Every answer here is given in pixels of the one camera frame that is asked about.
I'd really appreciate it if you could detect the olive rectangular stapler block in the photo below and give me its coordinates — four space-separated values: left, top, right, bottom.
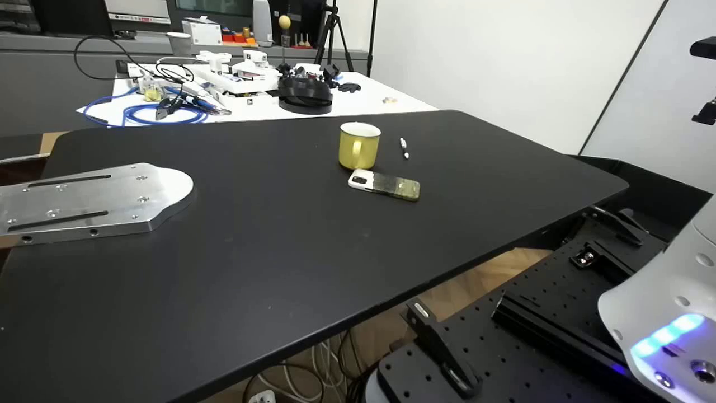
346 170 420 202

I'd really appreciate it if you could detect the blue cable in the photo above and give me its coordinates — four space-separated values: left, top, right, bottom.
77 85 213 130

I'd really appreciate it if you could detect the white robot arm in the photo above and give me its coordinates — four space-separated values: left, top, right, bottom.
597 197 716 403

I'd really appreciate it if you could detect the yellow ceramic mug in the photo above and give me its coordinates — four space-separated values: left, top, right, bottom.
337 120 381 170

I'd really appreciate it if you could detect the white device parts pile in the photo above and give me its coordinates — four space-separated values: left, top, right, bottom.
132 49 279 96

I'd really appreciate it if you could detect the black and white pen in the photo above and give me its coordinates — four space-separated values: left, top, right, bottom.
398 137 409 161

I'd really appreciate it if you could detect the black perforated breadboard base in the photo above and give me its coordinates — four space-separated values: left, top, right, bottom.
363 216 665 403

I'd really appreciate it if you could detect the black camera tripod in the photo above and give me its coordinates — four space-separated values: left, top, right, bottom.
313 0 353 69

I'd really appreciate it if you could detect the black coiled cable bundle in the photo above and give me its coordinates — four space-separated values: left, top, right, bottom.
274 71 335 116

